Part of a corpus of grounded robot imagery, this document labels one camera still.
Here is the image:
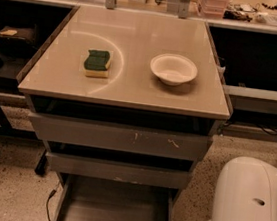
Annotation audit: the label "green yellow sponge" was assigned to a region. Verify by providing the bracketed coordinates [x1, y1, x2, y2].
[83, 49, 112, 78]

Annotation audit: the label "grey drawer cabinet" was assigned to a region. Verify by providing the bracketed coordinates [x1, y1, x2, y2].
[3, 0, 244, 207]

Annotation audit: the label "black cable on floor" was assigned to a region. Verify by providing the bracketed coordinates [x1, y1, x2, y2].
[43, 181, 61, 221]

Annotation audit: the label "grey bottom drawer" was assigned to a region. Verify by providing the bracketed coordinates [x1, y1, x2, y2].
[52, 175, 173, 221]

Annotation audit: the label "grey top drawer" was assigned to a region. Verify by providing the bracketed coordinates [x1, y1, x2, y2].
[29, 113, 212, 161]

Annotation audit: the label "black side table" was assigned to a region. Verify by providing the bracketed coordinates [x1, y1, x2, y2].
[0, 54, 37, 140]

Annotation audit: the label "grey drawer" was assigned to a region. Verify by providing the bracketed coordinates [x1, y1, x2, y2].
[46, 153, 191, 189]
[29, 113, 212, 161]
[52, 175, 173, 221]

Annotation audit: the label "dark bag with note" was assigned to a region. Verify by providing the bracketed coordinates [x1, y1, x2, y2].
[0, 25, 38, 58]

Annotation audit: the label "white bowl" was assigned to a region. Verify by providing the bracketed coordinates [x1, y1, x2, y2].
[150, 53, 198, 86]

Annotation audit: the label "grey middle drawer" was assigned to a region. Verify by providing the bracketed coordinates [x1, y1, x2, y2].
[46, 153, 191, 189]

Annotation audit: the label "stacked pink trays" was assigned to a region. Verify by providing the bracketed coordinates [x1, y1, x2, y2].
[197, 0, 230, 19]

